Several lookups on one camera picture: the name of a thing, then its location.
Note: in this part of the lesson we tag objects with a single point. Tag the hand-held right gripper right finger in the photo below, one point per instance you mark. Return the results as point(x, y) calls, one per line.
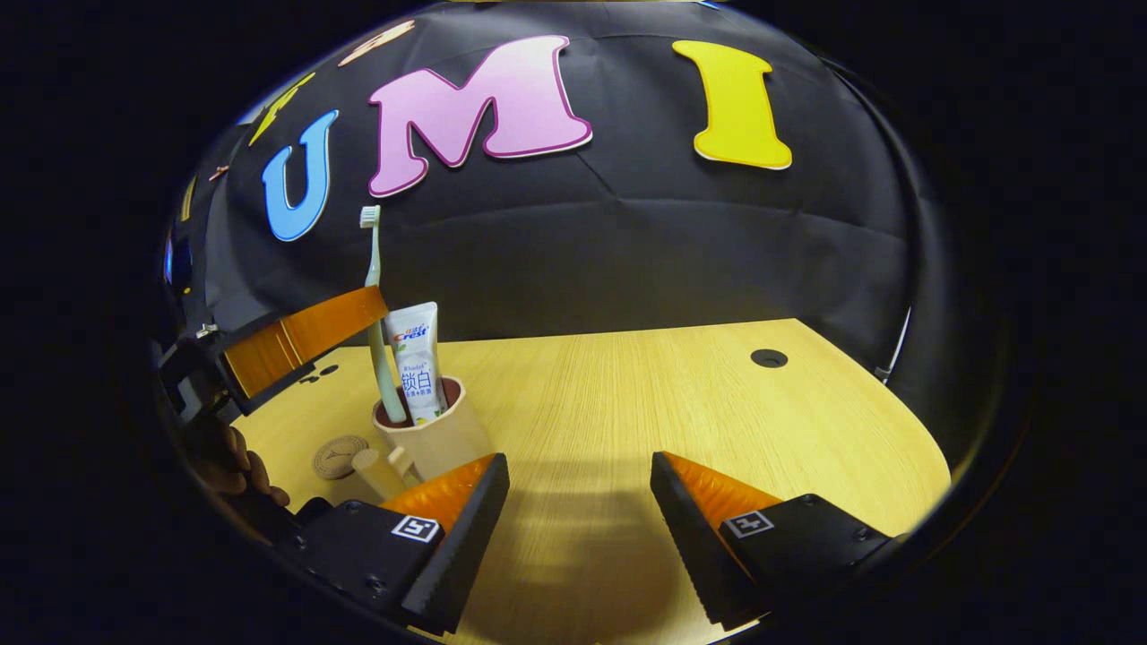
point(685, 528)

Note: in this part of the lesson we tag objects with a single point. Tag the beige cup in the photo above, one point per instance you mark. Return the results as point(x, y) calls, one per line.
point(448, 439)

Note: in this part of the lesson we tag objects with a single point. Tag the silver cloth clip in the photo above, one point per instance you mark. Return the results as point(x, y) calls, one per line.
point(206, 331)

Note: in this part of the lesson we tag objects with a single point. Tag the wooden desktop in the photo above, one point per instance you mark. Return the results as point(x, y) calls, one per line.
point(627, 403)

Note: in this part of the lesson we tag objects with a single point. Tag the white toothpaste tube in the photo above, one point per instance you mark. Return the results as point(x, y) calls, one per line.
point(419, 358)

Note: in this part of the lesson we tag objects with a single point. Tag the round brown coaster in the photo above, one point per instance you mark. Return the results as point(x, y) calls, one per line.
point(336, 459)

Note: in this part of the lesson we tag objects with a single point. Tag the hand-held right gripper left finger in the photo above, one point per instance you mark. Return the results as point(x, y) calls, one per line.
point(475, 528)

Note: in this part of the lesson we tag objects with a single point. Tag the black round desk grommet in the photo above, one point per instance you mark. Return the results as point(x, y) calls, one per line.
point(769, 358)

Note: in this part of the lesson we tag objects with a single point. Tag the black backdrop cloth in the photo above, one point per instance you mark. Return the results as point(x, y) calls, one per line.
point(627, 251)

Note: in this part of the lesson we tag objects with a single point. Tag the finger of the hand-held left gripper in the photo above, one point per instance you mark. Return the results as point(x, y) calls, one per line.
point(305, 336)

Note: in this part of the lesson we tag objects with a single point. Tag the pale green toothbrush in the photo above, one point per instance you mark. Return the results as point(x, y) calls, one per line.
point(369, 218)

